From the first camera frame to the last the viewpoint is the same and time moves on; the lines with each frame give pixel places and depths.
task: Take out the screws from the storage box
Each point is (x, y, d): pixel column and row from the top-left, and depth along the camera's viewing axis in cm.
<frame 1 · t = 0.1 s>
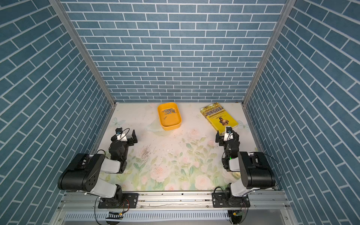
left hand: (129, 130, 89), fingers open
right hand: (227, 131, 91), fingers open
yellow plastic storage tray: (169, 116, 114), on the table
yellow paperback book: (218, 116, 110), point 4 cm above the table
pile of silver screws: (168, 111, 117), on the table

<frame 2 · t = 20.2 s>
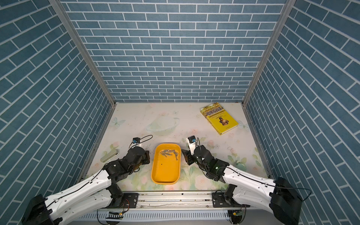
left hand: (153, 153, 81), fingers closed
right hand: (186, 149, 79), fingers open
yellow plastic storage tray: (166, 170, 86), on the table
pile of silver screws: (166, 153, 93), on the table
the other named things where they were.

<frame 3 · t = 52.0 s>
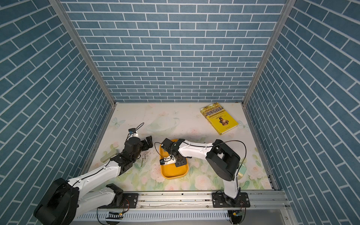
left hand: (149, 138, 87), fingers open
right hand: (180, 157, 90), fingers open
left placed silver screws: (142, 159, 91), on the table
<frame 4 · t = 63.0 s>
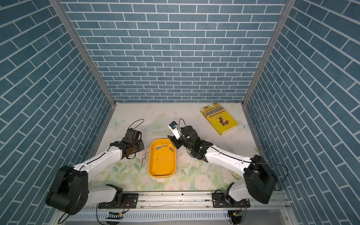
left hand: (144, 145, 90), fingers closed
right hand: (173, 133, 79), fingers open
yellow plastic storage tray: (162, 158, 90), on the table
